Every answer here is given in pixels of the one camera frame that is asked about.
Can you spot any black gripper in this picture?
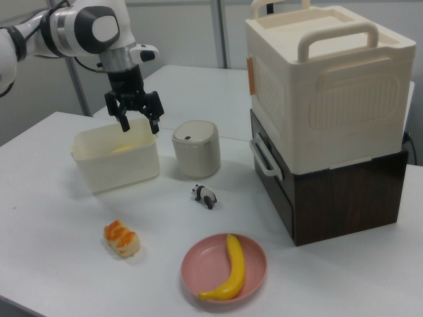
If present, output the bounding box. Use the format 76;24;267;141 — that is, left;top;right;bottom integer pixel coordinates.
104;65;165;135

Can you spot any cream open plastic box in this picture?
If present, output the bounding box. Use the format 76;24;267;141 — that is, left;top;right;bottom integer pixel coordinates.
70;118;161;195

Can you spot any beige small trash can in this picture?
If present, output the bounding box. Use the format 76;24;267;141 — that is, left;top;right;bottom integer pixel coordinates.
171;120;222;180

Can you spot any panda toy figure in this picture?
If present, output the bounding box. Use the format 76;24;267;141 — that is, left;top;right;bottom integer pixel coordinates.
189;184;218;211

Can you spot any toy bread with orange glaze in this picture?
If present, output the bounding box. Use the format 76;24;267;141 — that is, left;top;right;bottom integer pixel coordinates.
103;220;141;258

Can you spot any pink round plate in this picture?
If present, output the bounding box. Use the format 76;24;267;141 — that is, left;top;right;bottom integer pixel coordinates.
180;232;268;302

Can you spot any yellow toy banana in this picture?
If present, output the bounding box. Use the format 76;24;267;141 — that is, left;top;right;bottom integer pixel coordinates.
198;233;247;293

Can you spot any dark wood drawer cabinet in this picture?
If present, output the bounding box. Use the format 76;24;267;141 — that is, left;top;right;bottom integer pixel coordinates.
249;108;409;247

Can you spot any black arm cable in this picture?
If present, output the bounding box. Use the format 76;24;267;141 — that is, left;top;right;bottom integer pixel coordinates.
19;0;104;74

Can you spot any grey metal frame post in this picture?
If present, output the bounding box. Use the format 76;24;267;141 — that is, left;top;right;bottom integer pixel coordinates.
213;0;229;69

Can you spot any white drawer handle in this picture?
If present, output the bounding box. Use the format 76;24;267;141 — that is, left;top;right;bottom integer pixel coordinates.
249;134;285;181

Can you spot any cream storage crate with handles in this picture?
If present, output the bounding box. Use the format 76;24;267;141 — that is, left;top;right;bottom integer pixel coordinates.
245;0;417;173

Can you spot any black wall cable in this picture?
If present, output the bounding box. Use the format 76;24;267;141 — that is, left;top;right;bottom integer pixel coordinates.
402;131;418;163

